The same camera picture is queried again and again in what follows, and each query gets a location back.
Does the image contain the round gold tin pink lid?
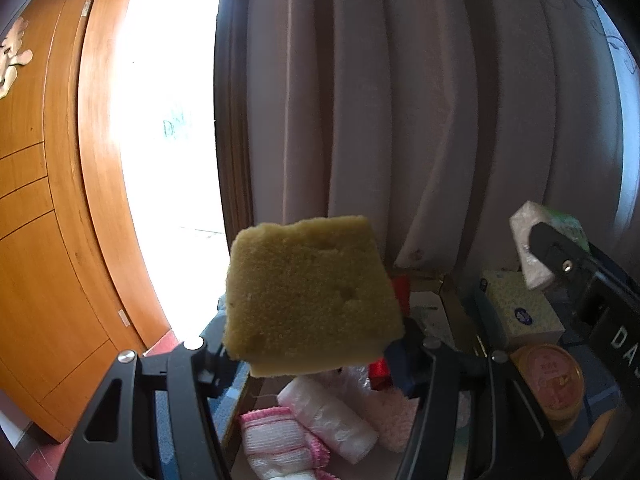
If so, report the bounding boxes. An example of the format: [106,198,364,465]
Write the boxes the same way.
[510,342,586,436]

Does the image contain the white character door ornament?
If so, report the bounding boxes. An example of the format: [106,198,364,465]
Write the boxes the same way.
[0,17,33,98]

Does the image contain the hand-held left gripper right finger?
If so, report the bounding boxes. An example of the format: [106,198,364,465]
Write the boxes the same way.
[382,317,571,480]

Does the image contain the dark window frame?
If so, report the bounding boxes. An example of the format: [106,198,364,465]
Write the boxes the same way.
[214,0,256,243]

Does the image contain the pink knitted cloth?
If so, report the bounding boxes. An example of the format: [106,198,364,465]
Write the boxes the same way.
[367,387,421,453]

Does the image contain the person's right forearm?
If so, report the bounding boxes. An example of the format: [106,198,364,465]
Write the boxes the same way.
[567,405,626,478]

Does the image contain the rectangular gold metal tray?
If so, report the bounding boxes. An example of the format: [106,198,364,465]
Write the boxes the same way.
[220,270,501,480]

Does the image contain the red pouch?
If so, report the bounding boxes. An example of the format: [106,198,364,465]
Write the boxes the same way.
[370,275,413,391]

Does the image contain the white cloth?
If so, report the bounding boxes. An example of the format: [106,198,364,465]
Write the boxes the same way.
[277,375,378,463]

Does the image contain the pale floral curtain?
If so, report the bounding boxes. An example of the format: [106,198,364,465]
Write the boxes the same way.
[245,0,636,281]

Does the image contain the wooden door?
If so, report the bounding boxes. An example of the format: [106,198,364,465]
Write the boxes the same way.
[0,0,173,443]

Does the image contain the yellow dotted tissue box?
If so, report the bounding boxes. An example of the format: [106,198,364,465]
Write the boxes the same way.
[480,270,566,351]

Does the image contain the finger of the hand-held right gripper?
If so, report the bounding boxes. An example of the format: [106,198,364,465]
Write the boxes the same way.
[530,222,601,286]

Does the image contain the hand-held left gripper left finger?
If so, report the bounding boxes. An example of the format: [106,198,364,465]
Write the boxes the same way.
[62,337,251,480]

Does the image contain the yellow sponge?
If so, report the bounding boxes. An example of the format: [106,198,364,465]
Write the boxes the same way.
[222,215,406,378]

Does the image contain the green white tissue pack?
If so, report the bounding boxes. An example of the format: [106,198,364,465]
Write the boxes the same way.
[509,201,592,292]

